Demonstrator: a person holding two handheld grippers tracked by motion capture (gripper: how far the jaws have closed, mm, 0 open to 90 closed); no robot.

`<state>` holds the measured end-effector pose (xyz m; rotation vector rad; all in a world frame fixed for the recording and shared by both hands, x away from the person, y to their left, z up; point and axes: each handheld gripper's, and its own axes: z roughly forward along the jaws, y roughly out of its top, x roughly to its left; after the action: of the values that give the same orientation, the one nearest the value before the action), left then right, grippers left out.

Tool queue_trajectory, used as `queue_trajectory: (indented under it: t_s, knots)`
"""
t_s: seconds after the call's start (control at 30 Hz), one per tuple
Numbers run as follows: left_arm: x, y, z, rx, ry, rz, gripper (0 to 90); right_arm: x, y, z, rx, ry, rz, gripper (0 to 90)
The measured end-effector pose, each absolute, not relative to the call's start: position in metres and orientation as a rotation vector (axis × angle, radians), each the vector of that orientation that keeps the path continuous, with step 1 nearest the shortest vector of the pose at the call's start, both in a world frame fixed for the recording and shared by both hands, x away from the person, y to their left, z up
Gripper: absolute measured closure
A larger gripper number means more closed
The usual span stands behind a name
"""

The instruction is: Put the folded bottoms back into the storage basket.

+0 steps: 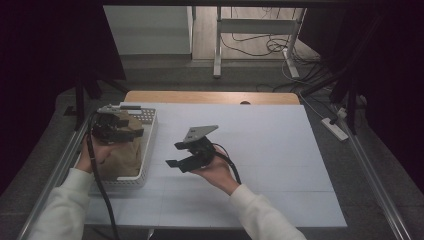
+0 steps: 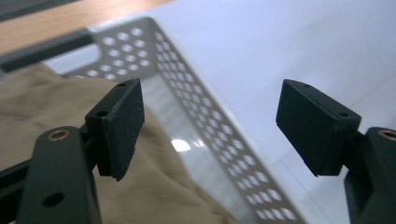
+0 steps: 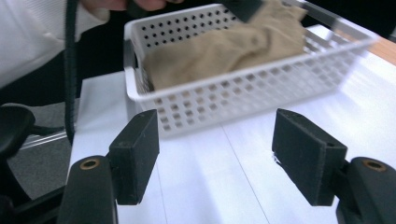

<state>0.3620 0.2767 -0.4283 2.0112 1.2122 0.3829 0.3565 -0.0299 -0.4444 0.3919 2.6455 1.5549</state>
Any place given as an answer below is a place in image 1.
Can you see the white perforated plastic basket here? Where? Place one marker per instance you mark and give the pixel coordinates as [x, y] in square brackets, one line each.
[148, 146]

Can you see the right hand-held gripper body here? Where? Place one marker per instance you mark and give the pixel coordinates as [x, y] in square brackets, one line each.
[203, 150]

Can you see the white cabinet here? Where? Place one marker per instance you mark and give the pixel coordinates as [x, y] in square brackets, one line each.
[146, 30]

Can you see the wooden table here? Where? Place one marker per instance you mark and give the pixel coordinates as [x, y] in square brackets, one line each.
[200, 97]

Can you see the white foam table mat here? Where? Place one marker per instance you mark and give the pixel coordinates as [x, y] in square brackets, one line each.
[273, 160]

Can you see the white desk frame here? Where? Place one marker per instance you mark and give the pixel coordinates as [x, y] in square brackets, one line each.
[256, 26]

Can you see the tan fabric garment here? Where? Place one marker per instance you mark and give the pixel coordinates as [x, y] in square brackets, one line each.
[125, 156]

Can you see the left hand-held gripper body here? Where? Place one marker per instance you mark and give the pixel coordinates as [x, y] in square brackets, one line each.
[106, 130]

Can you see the white plug adapter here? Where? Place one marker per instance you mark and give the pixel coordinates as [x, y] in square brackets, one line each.
[341, 113]

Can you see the person's right hand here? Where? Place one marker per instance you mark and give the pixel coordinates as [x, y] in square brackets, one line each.
[218, 173]

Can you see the black tripod stand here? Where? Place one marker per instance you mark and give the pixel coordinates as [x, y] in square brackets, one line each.
[350, 90]
[80, 96]

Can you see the person's left hand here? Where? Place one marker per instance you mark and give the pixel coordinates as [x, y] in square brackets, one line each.
[95, 153]

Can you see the aluminium rail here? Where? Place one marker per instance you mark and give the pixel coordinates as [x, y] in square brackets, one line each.
[56, 176]
[376, 183]

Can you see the white power strip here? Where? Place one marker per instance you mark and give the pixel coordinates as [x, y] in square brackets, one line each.
[334, 129]

